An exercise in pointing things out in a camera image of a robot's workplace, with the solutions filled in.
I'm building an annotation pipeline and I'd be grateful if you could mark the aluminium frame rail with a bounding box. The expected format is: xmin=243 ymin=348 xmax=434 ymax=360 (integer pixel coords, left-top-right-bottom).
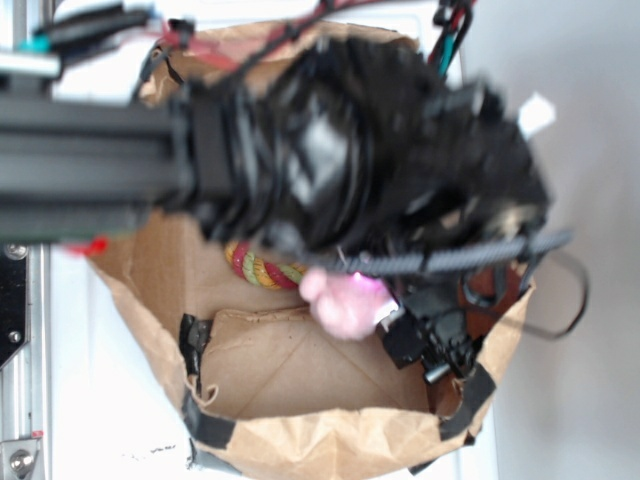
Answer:
xmin=1 ymin=245 xmax=52 ymax=479

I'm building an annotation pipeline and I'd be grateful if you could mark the multicolour twisted rope toy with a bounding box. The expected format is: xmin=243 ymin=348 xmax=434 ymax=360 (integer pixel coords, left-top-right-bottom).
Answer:
xmin=224 ymin=241 xmax=307 ymax=290

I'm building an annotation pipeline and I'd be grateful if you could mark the pink plush bunny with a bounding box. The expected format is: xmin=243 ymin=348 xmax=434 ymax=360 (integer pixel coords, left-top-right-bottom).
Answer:
xmin=299 ymin=268 xmax=398 ymax=341

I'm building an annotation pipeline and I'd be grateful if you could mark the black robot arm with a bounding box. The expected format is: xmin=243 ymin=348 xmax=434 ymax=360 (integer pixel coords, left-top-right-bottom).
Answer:
xmin=1 ymin=39 xmax=567 ymax=383

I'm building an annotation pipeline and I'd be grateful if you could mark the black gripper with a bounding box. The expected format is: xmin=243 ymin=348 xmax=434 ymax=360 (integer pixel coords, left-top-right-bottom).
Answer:
xmin=379 ymin=74 xmax=554 ymax=386

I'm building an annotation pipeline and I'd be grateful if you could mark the white paper tag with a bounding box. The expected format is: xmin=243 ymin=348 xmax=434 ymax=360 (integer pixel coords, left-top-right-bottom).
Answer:
xmin=517 ymin=92 xmax=556 ymax=140

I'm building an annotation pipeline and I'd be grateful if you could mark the brown paper bag box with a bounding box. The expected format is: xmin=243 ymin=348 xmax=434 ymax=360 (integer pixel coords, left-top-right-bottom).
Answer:
xmin=92 ymin=22 xmax=529 ymax=479

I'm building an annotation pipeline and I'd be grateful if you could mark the black metal bracket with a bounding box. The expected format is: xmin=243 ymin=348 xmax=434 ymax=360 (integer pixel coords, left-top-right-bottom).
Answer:
xmin=0 ymin=243 xmax=30 ymax=368

